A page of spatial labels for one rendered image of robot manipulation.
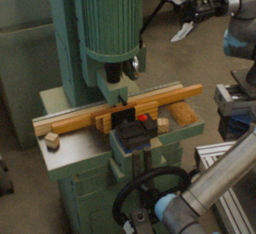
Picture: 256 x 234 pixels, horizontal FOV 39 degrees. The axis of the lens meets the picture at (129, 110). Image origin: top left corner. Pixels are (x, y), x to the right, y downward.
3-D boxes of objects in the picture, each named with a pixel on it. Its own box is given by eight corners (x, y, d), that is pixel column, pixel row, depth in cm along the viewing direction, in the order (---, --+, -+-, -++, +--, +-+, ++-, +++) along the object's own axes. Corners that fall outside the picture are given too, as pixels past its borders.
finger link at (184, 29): (175, 34, 103) (192, 12, 106) (167, 42, 108) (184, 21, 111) (183, 41, 103) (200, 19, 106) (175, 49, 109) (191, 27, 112)
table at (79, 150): (56, 204, 115) (54, 193, 111) (36, 142, 136) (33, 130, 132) (217, 150, 133) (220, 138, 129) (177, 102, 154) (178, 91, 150)
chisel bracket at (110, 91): (110, 109, 128) (109, 90, 123) (97, 88, 138) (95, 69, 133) (129, 104, 130) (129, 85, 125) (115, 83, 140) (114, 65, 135)
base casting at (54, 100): (75, 198, 132) (73, 182, 126) (41, 106, 173) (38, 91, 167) (182, 162, 146) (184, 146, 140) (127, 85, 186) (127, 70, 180)
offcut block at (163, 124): (156, 126, 134) (157, 118, 132) (167, 125, 134) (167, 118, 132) (157, 132, 131) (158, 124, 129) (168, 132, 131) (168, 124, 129)
